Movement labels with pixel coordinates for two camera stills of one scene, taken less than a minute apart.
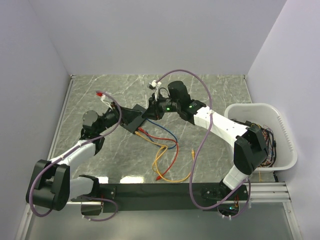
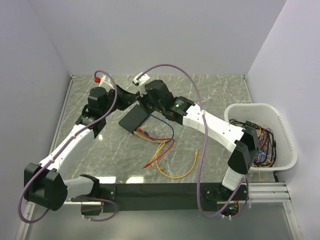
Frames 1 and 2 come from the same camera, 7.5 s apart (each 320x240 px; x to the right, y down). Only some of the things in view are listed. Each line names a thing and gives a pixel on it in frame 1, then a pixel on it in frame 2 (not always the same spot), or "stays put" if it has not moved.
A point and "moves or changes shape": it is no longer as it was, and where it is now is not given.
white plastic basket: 268,115 stays put
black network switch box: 133,125 stays put
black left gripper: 128,114 -> 126,97
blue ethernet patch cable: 163,128 -> 165,121
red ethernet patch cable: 173,162 moves or changes shape
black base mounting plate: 164,197 stays put
